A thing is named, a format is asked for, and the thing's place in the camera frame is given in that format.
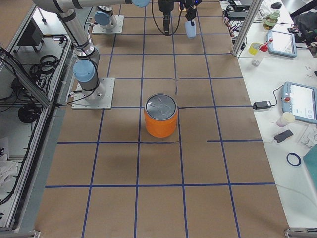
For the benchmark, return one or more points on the orange can container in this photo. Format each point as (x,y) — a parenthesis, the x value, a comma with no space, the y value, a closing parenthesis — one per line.
(160,113)

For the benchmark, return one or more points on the white paper cup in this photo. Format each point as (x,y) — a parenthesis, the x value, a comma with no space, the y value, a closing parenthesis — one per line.
(285,119)

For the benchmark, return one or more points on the aluminium frame post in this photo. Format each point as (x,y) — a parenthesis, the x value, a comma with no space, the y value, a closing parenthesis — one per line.
(252,12)

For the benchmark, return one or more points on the green glass jar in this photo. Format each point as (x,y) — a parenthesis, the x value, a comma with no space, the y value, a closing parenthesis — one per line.
(271,20)

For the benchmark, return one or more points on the teach pendant near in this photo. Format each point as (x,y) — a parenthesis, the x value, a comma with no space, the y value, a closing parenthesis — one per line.
(300,100)

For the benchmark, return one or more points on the teach pendant far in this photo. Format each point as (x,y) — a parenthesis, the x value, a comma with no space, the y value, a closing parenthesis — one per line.
(281,43)

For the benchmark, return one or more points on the teach pendant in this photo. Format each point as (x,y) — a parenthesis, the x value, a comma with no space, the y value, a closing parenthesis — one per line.
(281,43)
(300,100)

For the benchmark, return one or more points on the black smartphone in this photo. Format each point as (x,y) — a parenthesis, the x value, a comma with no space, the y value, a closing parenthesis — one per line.
(283,136)

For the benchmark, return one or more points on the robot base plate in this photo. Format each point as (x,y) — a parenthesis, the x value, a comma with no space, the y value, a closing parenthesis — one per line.
(100,99)
(108,24)

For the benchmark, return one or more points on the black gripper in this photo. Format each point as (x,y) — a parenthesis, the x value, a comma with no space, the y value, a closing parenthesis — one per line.
(190,15)

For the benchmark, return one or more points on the black power adapter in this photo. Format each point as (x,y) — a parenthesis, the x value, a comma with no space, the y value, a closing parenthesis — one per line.
(261,105)

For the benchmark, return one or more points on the light blue cup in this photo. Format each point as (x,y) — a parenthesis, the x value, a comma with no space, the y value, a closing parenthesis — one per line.
(190,30)

